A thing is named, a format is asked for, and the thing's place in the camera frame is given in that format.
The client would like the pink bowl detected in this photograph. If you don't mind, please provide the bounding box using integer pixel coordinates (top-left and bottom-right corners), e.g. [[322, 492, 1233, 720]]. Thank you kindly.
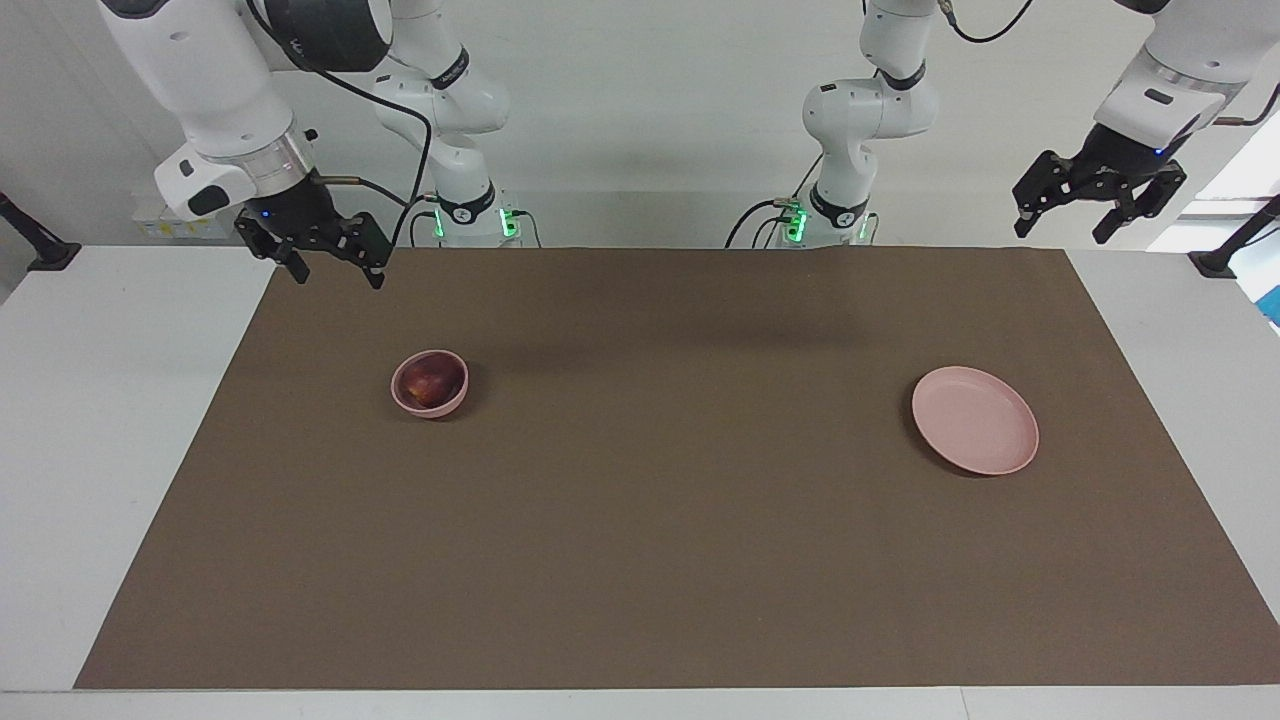
[[390, 349, 470, 419]]

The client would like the black camera stand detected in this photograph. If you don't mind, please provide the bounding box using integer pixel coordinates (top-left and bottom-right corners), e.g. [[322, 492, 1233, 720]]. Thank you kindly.
[[1188, 195, 1280, 279], [0, 192, 82, 272]]

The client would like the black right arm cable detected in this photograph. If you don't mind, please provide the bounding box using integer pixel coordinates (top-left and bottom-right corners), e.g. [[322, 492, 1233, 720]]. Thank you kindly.
[[245, 0, 436, 248]]

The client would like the white wall socket box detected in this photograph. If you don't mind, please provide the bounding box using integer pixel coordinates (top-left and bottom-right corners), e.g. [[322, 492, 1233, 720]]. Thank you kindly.
[[132, 205, 251, 241]]

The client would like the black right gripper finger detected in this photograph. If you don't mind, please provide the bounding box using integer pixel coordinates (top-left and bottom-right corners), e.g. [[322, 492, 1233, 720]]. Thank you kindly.
[[235, 215, 311, 286], [335, 212, 393, 292]]

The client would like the brown table mat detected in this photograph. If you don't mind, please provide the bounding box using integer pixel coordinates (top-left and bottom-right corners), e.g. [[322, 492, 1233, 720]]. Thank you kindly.
[[73, 247, 1280, 691]]

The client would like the dark red apple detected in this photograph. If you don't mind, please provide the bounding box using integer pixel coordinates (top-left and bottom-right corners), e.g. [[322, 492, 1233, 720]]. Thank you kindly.
[[402, 362, 465, 408]]

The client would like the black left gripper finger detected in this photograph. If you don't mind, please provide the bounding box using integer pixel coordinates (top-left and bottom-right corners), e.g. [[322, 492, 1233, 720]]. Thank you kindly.
[[1013, 150, 1077, 239], [1092, 165, 1188, 245]]

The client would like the pink plate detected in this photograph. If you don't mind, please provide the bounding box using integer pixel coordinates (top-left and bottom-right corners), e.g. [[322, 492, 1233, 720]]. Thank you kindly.
[[911, 366, 1041, 477]]

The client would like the black base cable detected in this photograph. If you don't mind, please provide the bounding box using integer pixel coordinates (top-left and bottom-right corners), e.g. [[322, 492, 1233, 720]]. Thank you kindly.
[[725, 150, 826, 248]]

